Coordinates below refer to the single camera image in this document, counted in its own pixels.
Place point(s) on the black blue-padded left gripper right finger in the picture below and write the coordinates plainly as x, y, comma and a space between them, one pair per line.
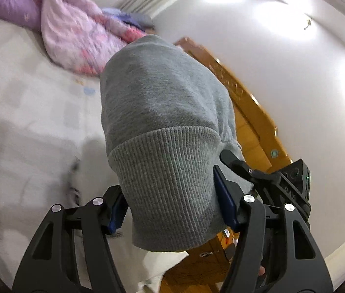
275, 250

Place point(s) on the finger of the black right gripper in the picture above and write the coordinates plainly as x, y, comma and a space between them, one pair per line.
240, 168

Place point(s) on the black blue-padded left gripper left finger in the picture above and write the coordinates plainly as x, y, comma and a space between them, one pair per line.
49, 263

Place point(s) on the grey sweatshirt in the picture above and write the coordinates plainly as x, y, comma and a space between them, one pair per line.
166, 119

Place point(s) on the wooden headboard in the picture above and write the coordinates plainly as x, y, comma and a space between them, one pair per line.
256, 131

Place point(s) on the wooden nightstand with items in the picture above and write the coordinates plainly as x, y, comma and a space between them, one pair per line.
205, 268

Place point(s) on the white plush bed blanket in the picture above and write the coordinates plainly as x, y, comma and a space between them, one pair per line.
52, 151

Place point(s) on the pink purple floral quilt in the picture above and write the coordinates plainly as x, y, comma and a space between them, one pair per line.
77, 34

